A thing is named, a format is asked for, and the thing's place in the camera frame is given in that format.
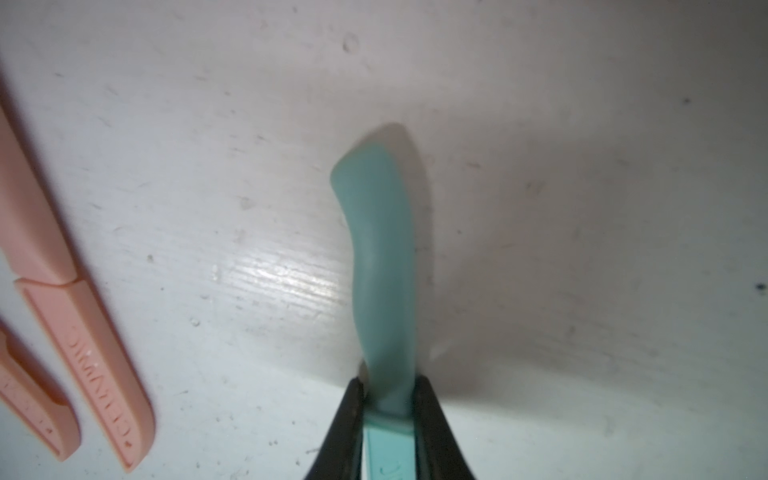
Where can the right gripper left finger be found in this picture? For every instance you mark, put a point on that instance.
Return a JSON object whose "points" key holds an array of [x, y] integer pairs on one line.
{"points": [[340, 455]]}

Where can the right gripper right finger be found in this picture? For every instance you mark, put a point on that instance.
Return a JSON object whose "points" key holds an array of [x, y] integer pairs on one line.
{"points": [[438, 456]]}

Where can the teal fruit knife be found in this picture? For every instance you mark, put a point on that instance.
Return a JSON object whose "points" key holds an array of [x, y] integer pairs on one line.
{"points": [[375, 204]]}

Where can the pink fruit knife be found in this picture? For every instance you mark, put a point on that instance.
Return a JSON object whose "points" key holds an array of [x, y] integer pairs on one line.
{"points": [[68, 308], [35, 398]]}

